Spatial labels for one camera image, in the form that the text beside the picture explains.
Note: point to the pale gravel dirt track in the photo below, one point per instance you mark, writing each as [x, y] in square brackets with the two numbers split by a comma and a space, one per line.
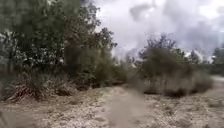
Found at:
[123, 110]

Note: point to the row of green trees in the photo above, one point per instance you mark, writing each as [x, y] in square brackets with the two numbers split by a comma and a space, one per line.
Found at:
[53, 50]

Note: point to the row of dark bushes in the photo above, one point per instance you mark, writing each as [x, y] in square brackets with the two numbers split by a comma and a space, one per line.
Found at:
[166, 66]

